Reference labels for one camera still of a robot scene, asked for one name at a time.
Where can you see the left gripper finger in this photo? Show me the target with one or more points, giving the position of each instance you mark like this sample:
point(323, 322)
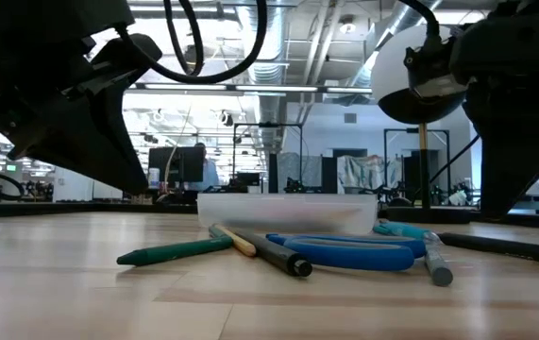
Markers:
point(94, 141)

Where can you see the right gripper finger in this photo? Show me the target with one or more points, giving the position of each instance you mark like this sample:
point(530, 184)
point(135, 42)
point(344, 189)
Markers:
point(514, 141)

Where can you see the long black marker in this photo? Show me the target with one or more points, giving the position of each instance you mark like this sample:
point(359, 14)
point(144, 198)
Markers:
point(510, 246)

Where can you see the green crayon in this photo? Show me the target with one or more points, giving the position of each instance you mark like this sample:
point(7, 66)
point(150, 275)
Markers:
point(174, 250)

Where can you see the teal pen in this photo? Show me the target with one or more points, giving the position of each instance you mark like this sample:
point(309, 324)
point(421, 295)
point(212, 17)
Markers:
point(406, 230)

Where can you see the grey marker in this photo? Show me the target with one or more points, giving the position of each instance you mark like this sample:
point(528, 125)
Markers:
point(436, 266)

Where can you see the dark green pen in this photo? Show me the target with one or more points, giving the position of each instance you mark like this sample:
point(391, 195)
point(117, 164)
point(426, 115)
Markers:
point(214, 231)

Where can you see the yellow wooden pencil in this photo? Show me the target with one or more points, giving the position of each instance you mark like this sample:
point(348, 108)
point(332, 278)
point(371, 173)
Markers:
point(240, 243)

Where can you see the thick black marker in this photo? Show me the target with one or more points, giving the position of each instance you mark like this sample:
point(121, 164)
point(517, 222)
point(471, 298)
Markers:
point(278, 255)

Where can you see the translucent plastic supply box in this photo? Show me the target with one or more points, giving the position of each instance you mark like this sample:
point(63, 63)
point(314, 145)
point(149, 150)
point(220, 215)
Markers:
point(288, 212)

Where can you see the white can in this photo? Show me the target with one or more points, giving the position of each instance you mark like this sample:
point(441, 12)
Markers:
point(154, 178)

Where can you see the black computer monitor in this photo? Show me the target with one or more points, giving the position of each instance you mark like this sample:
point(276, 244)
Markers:
point(174, 165)

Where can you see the person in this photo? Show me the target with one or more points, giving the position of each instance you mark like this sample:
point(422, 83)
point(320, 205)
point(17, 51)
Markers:
point(210, 175)

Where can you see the white globe table lamp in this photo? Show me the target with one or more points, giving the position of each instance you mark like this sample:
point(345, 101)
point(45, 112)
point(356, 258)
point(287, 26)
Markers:
point(392, 71)

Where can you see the patterned cloth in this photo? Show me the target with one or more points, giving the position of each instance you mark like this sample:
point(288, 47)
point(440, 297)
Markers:
point(368, 172)

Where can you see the black metal rig frame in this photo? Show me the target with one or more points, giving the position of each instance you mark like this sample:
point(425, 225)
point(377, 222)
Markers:
point(439, 130)
point(267, 125)

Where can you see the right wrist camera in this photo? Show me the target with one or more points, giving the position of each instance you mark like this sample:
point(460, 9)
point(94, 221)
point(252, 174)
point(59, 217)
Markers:
point(434, 71)

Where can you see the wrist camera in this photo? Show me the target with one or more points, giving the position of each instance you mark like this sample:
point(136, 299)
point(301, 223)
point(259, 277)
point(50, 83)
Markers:
point(434, 71)
point(132, 54)

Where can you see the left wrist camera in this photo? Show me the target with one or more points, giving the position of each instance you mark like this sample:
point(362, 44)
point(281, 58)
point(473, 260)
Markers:
point(132, 54)

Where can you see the black ceiling camera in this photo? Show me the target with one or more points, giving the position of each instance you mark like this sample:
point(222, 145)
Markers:
point(192, 57)

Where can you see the silver ventilation duct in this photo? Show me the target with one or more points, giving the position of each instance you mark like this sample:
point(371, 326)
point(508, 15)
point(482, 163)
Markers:
point(269, 113)

